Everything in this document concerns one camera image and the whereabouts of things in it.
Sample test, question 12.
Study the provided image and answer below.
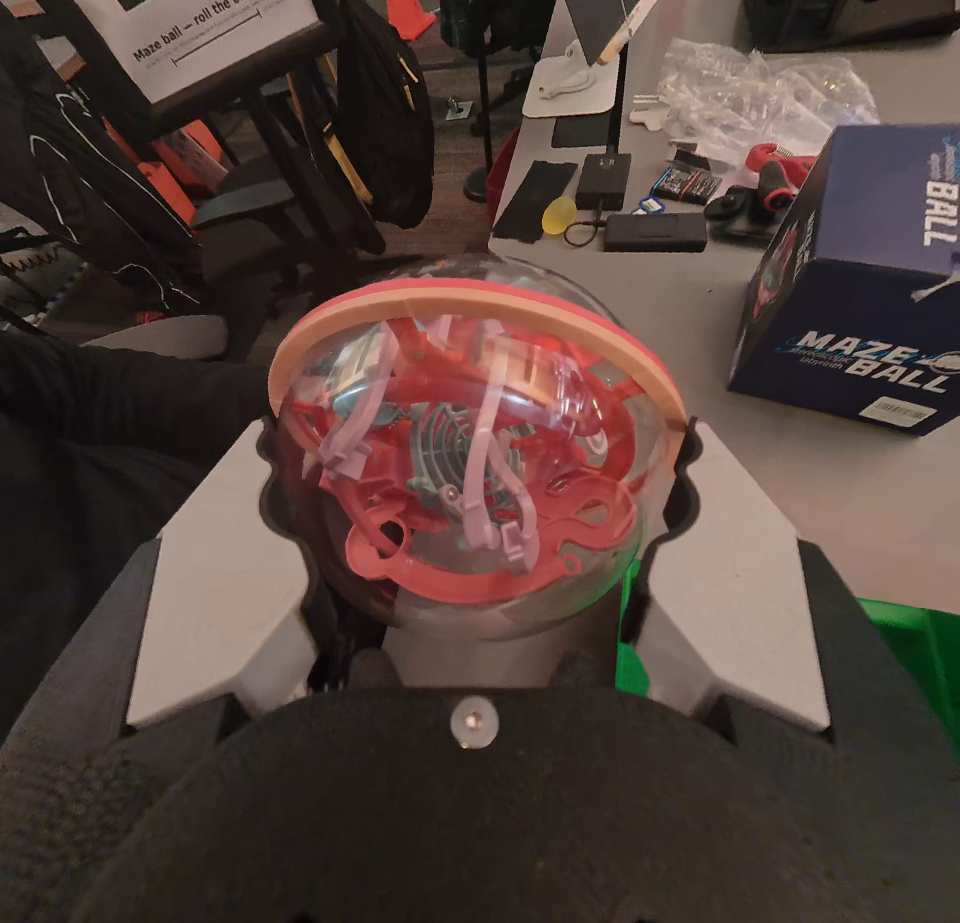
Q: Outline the grey chair seat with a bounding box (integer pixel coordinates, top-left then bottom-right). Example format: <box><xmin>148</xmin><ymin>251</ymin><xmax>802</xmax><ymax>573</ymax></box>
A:
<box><xmin>78</xmin><ymin>314</ymin><xmax>231</xmax><ymax>363</ymax></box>

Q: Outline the black rectangular mat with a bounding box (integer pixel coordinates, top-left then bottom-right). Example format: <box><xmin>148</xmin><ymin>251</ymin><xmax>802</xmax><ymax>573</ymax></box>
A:
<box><xmin>491</xmin><ymin>159</ymin><xmax>579</xmax><ymax>246</ymax></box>

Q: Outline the grey tablet screen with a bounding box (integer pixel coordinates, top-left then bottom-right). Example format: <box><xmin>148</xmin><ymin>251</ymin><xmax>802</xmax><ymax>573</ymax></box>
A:
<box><xmin>553</xmin><ymin>0</ymin><xmax>670</xmax><ymax>68</ymax></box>

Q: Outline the black jacket white piping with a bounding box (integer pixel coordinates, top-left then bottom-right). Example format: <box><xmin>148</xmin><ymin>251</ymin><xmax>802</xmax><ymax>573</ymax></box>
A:
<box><xmin>0</xmin><ymin>0</ymin><xmax>204</xmax><ymax>313</ymax></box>

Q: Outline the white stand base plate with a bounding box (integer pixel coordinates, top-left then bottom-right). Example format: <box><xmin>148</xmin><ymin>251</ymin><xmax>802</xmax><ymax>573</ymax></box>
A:
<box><xmin>519</xmin><ymin>38</ymin><xmax>625</xmax><ymax>119</ymax></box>

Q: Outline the clear red maze ball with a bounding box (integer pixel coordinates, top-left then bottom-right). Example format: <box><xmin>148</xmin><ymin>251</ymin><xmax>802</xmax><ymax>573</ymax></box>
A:
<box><xmin>266</xmin><ymin>251</ymin><xmax>690</xmax><ymax>632</ymax></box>

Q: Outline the dark blue cardboard box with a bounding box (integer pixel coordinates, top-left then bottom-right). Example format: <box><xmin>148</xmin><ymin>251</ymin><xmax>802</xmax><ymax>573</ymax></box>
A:
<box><xmin>726</xmin><ymin>122</ymin><xmax>960</xmax><ymax>438</ymax></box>

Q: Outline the white paper sign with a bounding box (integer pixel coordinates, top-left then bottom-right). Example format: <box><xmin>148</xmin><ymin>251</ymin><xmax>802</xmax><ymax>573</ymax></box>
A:
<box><xmin>66</xmin><ymin>0</ymin><xmax>320</xmax><ymax>105</ymax></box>

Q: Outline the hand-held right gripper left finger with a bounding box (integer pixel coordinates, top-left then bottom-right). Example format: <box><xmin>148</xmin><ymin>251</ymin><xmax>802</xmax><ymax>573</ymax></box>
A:
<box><xmin>126</xmin><ymin>419</ymin><xmax>322</xmax><ymax>731</ymax></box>

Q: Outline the green plastic bin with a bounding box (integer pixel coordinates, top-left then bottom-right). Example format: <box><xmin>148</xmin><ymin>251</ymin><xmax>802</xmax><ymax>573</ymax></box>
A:
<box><xmin>615</xmin><ymin>555</ymin><xmax>960</xmax><ymax>740</ymax></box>

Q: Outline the black power bank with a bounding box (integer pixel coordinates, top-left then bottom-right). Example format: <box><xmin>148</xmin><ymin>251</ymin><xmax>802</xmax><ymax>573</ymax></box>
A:
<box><xmin>603</xmin><ymin>212</ymin><xmax>708</xmax><ymax>254</ymax></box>

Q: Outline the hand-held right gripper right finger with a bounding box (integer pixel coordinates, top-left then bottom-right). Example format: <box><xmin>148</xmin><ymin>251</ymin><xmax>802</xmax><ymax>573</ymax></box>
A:
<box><xmin>621</xmin><ymin>416</ymin><xmax>835</xmax><ymax>738</ymax></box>

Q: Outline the black battery pack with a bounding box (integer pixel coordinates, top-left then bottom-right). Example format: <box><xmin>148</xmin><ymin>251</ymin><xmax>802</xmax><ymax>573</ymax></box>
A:
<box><xmin>654</xmin><ymin>164</ymin><xmax>723</xmax><ymax>204</ymax></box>

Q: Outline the orange traffic cone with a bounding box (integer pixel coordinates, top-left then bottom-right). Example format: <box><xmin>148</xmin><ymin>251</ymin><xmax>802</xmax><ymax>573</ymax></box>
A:
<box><xmin>378</xmin><ymin>0</ymin><xmax>439</xmax><ymax>41</ymax></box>

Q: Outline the thin black cable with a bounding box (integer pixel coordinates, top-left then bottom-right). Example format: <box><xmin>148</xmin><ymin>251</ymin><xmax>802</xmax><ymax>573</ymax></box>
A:
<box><xmin>562</xmin><ymin>212</ymin><xmax>610</xmax><ymax>249</ymax></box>

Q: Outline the person's left forearm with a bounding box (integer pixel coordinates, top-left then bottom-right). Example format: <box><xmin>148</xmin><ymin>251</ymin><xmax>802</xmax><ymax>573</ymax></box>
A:
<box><xmin>0</xmin><ymin>330</ymin><xmax>275</xmax><ymax>737</ymax></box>

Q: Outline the small black mount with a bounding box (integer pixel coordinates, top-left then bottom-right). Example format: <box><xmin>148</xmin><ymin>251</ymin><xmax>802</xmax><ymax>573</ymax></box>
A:
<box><xmin>703</xmin><ymin>186</ymin><xmax>760</xmax><ymax>225</ymax></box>

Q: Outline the black office chair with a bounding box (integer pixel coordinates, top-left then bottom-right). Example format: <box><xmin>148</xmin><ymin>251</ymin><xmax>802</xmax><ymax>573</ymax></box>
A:
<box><xmin>191</xmin><ymin>154</ymin><xmax>301</xmax><ymax>279</ymax></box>

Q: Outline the clear plastic bag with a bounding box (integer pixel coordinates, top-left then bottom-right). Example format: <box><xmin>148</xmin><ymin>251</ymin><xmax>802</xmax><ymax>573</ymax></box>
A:
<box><xmin>658</xmin><ymin>36</ymin><xmax>880</xmax><ymax>163</ymax></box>

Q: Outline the small black box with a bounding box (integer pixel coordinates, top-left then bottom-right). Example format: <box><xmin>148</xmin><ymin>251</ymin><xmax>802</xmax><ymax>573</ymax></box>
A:
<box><xmin>575</xmin><ymin>152</ymin><xmax>633</xmax><ymax>212</ymax></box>

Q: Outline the black floor stand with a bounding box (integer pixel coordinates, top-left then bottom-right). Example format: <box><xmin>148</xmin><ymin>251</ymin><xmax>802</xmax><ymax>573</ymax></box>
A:
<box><xmin>463</xmin><ymin>34</ymin><xmax>513</xmax><ymax>206</ymax></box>

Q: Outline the large black device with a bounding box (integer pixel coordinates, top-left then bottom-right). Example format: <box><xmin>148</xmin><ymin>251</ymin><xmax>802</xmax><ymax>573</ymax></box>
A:
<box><xmin>741</xmin><ymin>0</ymin><xmax>960</xmax><ymax>56</ymax></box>

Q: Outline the red black clamp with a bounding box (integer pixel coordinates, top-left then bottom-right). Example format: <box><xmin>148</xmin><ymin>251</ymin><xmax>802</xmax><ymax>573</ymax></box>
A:
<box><xmin>731</xmin><ymin>139</ymin><xmax>820</xmax><ymax>215</ymax></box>

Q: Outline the black backpack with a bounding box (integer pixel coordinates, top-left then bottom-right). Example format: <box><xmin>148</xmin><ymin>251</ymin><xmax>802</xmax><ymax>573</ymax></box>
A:
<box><xmin>333</xmin><ymin>0</ymin><xmax>438</xmax><ymax>232</ymax></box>

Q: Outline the black stand pole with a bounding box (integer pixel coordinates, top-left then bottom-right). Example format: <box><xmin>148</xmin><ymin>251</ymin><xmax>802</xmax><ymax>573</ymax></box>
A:
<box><xmin>604</xmin><ymin>56</ymin><xmax>625</xmax><ymax>158</ymax></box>

